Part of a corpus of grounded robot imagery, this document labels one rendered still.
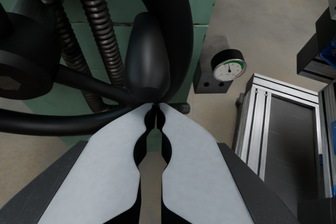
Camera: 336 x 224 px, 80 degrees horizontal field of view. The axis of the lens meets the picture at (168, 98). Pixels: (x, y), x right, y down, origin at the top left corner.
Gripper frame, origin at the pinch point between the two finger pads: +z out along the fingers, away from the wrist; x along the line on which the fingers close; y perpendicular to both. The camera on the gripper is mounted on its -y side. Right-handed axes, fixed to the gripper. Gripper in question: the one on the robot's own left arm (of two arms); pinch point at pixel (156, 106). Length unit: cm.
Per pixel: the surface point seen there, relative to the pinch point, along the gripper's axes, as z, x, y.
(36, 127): 10.2, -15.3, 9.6
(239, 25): 148, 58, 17
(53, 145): 62, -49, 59
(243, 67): 24.6, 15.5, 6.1
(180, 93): 37.8, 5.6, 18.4
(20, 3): 9.0, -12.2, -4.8
